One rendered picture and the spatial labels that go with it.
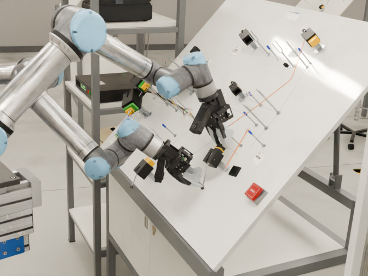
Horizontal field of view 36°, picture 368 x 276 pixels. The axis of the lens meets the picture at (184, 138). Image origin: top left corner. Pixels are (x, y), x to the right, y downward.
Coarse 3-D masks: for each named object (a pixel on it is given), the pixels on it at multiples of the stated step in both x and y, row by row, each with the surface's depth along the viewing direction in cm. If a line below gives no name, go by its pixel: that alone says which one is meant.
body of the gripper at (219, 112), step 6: (216, 90) 199; (210, 96) 194; (216, 96) 195; (222, 96) 198; (204, 102) 198; (210, 102) 196; (216, 102) 198; (222, 102) 199; (216, 108) 198; (222, 108) 197; (228, 108) 198; (216, 114) 196; (222, 114) 199; (228, 114) 200; (210, 120) 198; (222, 120) 199; (210, 126) 201; (216, 126) 199
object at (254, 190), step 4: (252, 184) 186; (248, 188) 186; (252, 188) 185; (256, 188) 184; (260, 188) 183; (248, 192) 185; (252, 192) 184; (256, 192) 183; (260, 192) 183; (248, 196) 184; (252, 196) 183; (256, 196) 183
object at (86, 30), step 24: (72, 24) 156; (96, 24) 159; (48, 48) 158; (72, 48) 157; (96, 48) 161; (24, 72) 156; (48, 72) 157; (0, 96) 155; (24, 96) 155; (0, 120) 152; (0, 144) 153
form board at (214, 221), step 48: (240, 0) 273; (288, 48) 224; (336, 48) 205; (144, 96) 280; (192, 96) 250; (288, 96) 206; (336, 96) 190; (192, 144) 228; (288, 144) 192; (144, 192) 231; (192, 192) 210; (240, 192) 193; (192, 240) 195; (240, 240) 181
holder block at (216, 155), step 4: (212, 148) 202; (208, 152) 203; (212, 152) 201; (216, 152) 200; (220, 152) 201; (208, 156) 201; (212, 156) 200; (216, 156) 200; (220, 156) 201; (204, 160) 201; (208, 160) 200; (212, 160) 200; (216, 160) 201; (220, 160) 202; (212, 164) 200; (216, 164) 201
